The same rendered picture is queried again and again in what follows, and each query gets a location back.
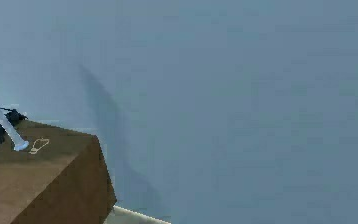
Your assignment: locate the white lamp pole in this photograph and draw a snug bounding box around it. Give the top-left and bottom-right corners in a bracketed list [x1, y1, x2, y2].
[0, 92, 30, 152]

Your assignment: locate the pale wire-shaped small object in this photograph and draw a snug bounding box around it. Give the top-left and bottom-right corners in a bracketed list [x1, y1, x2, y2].
[28, 137, 51, 155]

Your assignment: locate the brown wooden cabinet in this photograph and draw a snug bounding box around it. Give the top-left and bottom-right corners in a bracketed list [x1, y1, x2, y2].
[0, 111, 118, 224]

